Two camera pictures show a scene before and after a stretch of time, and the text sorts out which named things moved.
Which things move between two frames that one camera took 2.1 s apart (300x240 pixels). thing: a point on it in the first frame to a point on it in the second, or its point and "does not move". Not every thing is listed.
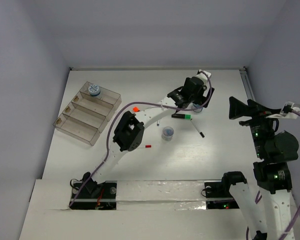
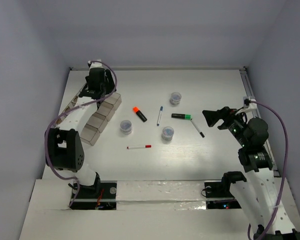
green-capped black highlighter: x=181 y=116 does not move
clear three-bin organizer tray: x=84 y=117 does not move
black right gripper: x=257 y=111 to x=226 y=114
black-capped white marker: x=200 y=132 does not move
